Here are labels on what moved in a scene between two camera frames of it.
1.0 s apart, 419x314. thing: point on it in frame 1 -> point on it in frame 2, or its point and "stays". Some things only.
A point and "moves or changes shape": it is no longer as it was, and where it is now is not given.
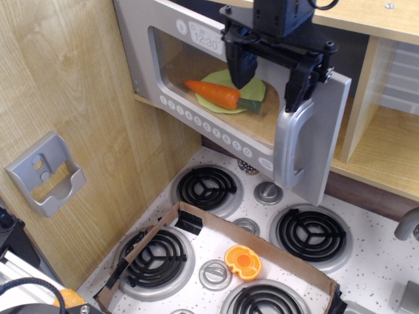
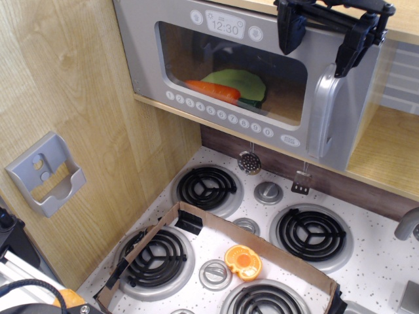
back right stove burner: [314, 233] stays
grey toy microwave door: [175, 52] moves or changes shape
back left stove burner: [213, 189] stays
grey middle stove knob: [248, 225] stays
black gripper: [282, 29] -> [359, 18]
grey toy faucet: [407, 224] stays
